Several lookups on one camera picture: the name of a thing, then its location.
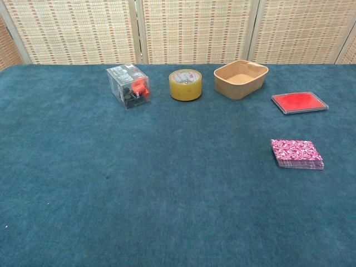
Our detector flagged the red patterned card deck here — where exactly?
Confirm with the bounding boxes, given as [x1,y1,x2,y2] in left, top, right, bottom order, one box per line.
[270,139,325,170]

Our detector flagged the yellow packing tape roll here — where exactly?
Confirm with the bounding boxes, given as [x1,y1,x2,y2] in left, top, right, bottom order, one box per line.
[169,68,203,101]

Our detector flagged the blue felt table cloth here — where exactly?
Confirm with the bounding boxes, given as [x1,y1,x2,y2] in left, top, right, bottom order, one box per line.
[0,63,356,267]

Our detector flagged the transparent box with red part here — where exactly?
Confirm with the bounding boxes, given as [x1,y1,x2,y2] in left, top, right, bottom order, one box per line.
[106,63,152,111]

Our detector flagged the brown paper food container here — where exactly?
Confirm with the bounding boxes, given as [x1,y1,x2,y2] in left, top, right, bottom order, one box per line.
[213,59,269,101]

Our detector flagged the woven bamboo screen panel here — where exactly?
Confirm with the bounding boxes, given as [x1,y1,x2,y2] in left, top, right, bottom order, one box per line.
[0,13,24,72]
[335,27,356,66]
[137,0,262,66]
[0,0,139,66]
[247,0,356,66]

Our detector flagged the red ink pad case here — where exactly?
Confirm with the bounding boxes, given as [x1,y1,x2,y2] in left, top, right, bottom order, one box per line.
[271,91,329,116]

